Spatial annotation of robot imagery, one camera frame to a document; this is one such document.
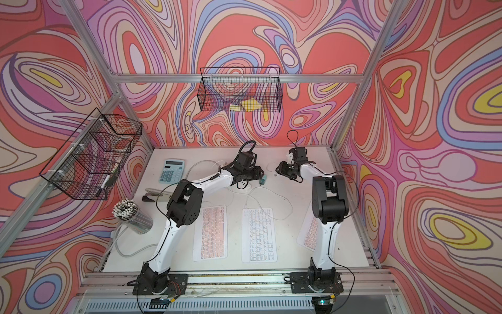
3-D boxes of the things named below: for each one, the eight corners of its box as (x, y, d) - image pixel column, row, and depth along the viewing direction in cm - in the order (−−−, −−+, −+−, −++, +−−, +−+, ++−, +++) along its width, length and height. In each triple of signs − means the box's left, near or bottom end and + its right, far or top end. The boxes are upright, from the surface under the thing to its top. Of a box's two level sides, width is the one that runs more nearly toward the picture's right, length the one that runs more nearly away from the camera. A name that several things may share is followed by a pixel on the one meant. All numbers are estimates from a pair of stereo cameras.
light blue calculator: (159, 183, 106) (157, 180, 103) (166, 163, 115) (165, 159, 113) (180, 183, 106) (179, 180, 103) (186, 163, 115) (185, 159, 113)
